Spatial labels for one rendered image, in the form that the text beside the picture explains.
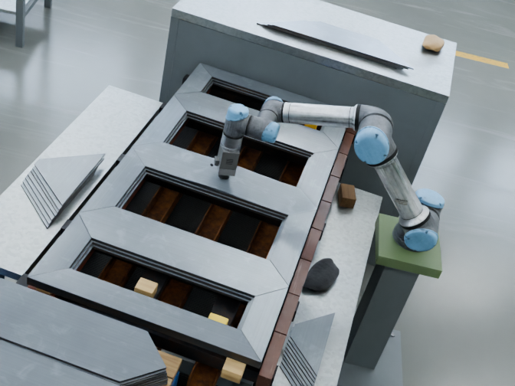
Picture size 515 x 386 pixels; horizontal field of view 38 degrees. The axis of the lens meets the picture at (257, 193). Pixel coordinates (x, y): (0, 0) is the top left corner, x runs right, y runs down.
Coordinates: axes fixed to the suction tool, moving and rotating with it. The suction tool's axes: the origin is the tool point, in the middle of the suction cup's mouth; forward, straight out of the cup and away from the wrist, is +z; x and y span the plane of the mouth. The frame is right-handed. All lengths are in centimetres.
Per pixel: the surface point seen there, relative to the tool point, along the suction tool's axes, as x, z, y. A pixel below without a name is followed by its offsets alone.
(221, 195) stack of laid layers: -1.3, 0.4, 9.9
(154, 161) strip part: -25.9, -0.8, -6.1
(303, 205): 28.9, -0.6, 13.1
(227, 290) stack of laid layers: -3, 1, 57
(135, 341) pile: -32, -1, 81
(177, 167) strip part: -17.3, -0.8, -3.5
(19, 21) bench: -102, 64, -232
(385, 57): 76, -23, -69
